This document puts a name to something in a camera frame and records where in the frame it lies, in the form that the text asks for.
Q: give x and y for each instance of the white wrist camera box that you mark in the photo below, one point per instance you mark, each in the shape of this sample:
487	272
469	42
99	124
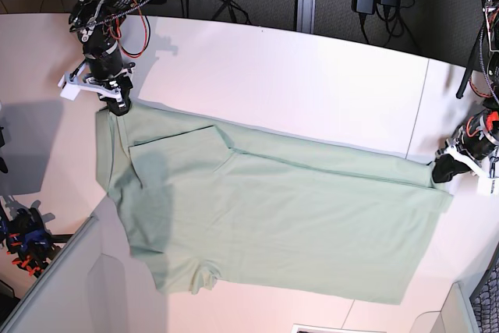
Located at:
70	86

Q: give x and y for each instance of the light green T-shirt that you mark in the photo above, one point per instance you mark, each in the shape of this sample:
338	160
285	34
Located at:
203	201

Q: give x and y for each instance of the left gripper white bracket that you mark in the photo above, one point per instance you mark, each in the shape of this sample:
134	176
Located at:
462	155

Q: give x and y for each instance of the clamps with orange handles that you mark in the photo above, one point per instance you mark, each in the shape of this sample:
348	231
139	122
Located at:
25	236

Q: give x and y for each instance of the grey partition panel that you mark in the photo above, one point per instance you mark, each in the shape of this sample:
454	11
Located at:
82	290

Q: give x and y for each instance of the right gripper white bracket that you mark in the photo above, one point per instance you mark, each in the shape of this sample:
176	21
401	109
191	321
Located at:
122	83

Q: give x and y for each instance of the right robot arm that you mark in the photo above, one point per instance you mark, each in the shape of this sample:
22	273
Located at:
96	23

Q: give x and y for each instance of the left arm wrist camera box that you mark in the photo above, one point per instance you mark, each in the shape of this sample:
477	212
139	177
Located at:
487	186

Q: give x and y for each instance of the patterned office chair seat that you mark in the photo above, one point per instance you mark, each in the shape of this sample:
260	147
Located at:
484	302

